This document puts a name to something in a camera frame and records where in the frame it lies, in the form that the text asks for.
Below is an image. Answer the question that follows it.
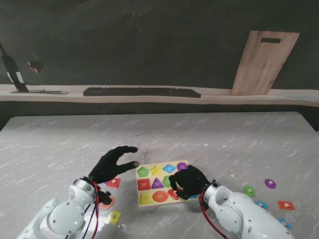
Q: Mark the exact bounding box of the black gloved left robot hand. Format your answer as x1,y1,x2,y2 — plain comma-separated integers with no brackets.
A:
88,146,140,184

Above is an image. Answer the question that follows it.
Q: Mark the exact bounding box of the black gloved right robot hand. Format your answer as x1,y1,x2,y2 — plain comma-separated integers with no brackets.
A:
168,165,210,201

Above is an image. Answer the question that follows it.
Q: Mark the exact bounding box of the yellow wooden shape puzzle board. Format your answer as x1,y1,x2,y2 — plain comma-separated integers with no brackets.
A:
136,160,199,208

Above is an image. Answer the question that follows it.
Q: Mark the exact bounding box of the green hexagon puzzle piece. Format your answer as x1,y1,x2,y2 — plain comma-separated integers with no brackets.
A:
243,185,256,198

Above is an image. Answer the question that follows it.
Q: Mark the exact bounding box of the red square puzzle piece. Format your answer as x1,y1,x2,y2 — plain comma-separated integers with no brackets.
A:
107,177,122,189

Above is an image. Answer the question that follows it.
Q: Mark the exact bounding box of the orange oval puzzle piece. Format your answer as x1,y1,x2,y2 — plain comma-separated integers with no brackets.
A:
100,196,115,210

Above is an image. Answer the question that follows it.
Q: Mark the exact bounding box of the yellow trapezoid puzzle piece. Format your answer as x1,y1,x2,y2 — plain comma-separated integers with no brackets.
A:
108,211,123,226

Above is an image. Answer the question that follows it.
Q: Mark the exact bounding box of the orange rectangle puzzle piece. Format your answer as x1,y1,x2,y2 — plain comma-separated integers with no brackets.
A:
277,200,296,211

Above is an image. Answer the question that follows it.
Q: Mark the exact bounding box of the blue diamond puzzle piece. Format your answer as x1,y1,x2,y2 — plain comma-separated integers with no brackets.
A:
277,218,294,230

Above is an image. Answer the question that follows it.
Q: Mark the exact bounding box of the wooden cutting board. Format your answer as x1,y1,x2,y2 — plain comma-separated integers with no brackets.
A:
230,30,301,96

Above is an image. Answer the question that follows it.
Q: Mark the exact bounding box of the long black tray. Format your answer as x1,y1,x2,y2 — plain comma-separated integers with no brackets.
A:
83,87,202,99

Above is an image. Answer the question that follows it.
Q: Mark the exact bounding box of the light wooden shelf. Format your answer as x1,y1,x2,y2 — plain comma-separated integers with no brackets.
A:
0,84,319,108

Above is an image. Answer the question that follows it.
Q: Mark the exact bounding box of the flat tray under bottle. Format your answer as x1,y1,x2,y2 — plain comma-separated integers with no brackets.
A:
9,89,69,96

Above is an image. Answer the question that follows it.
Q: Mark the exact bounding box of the wine glass with red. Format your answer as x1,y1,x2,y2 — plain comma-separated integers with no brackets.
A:
27,53,45,75

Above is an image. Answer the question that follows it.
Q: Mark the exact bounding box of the red cable of right arm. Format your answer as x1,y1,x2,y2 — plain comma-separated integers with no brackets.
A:
199,193,230,239

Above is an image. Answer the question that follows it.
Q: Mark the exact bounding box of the red cable of arm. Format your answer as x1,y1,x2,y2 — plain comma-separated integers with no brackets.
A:
199,193,230,239
91,181,102,239

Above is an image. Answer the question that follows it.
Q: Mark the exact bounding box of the red cable of left arm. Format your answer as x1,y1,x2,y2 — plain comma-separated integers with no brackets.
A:
91,181,102,239

